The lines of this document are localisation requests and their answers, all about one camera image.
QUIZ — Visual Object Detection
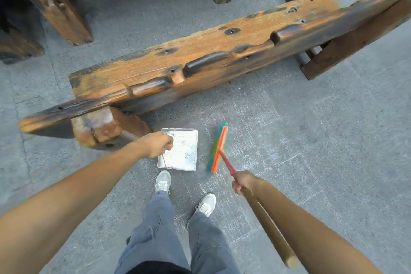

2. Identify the person's right forearm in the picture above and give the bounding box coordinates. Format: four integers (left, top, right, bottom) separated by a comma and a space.
250, 177, 383, 274

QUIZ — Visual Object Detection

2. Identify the person's left white shoe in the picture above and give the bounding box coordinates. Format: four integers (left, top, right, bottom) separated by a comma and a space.
155, 170, 172, 195

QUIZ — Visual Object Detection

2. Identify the person's left hand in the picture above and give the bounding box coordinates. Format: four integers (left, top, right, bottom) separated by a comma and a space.
136, 131, 174, 159

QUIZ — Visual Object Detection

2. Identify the person's left leg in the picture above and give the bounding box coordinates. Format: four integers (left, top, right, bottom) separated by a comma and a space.
114, 191, 190, 274

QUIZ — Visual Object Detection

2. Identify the large rustic wooden table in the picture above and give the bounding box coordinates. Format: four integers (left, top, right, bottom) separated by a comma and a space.
0, 0, 244, 46

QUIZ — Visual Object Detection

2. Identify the person's white shoe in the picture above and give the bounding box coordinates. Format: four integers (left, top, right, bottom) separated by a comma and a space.
155, 170, 172, 195
194, 193, 217, 218

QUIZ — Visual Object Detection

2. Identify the person's right leg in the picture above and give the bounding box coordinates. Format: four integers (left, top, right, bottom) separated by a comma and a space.
187, 212, 241, 274

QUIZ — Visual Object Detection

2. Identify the person's black shirt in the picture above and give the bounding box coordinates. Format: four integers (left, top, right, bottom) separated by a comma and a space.
125, 261, 192, 274

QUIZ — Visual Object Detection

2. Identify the person's leg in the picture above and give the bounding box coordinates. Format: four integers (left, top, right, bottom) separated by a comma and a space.
114, 191, 190, 274
187, 212, 241, 274

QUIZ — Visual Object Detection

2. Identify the person's right white shoe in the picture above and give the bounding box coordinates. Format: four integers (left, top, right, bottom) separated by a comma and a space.
194, 193, 217, 218

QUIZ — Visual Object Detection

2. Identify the orange broom with wooden handle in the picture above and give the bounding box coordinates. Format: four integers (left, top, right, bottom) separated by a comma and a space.
207, 122, 300, 270

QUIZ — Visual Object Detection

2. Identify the person's left forearm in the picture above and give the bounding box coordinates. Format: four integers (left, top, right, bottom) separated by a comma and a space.
0, 142, 150, 274

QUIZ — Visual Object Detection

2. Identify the square metal dustpan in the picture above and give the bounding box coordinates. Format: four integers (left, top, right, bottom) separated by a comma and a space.
157, 128, 199, 172

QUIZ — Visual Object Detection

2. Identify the person's right hand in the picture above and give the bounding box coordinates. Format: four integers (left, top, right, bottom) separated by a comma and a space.
232, 170, 257, 197

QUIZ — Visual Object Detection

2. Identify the rustic wooden backrest bench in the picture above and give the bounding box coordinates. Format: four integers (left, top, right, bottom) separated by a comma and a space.
18, 0, 411, 151

